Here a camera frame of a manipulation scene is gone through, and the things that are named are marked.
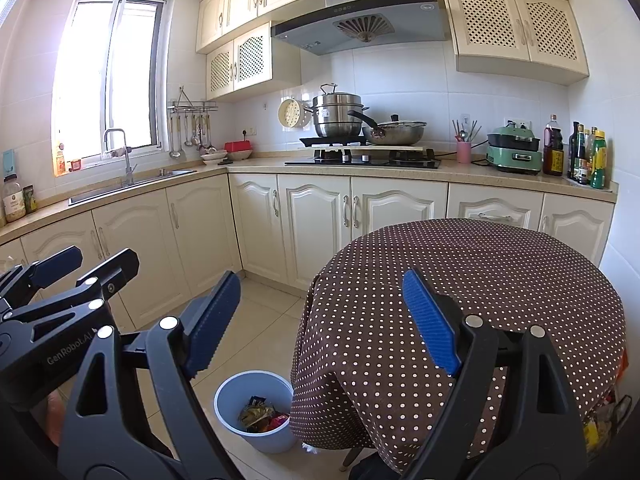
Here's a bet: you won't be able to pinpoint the chrome sink faucet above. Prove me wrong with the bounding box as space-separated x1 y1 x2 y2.
104 128 134 186

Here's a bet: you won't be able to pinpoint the cream lower kitchen cabinets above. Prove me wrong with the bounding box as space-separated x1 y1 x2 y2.
1 166 616 328

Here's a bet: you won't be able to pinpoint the pink utensil holder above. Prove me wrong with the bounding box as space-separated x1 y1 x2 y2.
457 141 472 165

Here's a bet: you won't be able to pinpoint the brown polka dot tablecloth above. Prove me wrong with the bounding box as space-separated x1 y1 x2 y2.
291 219 626 479

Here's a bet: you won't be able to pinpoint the red bowl on counter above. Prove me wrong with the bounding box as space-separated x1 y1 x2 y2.
224 140 253 162

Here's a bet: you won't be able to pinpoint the small colourful snack wrapper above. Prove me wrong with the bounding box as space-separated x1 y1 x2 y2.
239 396 290 434

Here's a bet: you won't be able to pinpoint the hanging utensil rack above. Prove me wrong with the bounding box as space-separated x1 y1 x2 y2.
166 86 218 159

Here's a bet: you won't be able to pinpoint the green electric cooker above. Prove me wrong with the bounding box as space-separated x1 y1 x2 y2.
486 120 542 174

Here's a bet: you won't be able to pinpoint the jar on left counter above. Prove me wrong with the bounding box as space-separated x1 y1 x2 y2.
2 174 26 223

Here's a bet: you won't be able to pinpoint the range hood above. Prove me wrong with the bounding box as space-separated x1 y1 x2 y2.
271 0 445 55

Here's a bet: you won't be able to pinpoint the round cream steamer tray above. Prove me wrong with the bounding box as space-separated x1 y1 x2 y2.
278 98 312 129

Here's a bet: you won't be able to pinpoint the steel wok with handle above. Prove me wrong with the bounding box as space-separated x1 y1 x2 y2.
347 110 426 146

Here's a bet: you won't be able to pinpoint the light blue trash bin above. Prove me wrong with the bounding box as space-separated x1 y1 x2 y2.
213 370 297 454

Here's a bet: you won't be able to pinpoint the window frame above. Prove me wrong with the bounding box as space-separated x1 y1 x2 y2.
51 0 165 176

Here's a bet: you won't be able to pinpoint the green bottle on counter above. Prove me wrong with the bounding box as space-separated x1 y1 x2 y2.
590 130 606 190

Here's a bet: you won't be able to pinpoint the stacked steel steamer pot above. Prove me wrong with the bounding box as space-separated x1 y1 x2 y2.
307 82 367 139

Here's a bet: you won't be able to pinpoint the cream upper cabinets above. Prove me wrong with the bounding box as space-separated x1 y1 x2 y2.
196 0 589 100

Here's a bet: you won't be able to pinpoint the black gas stove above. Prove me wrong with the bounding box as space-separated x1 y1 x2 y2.
285 136 440 169

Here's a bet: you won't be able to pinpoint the dark soy sauce bottle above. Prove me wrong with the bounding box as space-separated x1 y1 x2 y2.
542 114 564 177

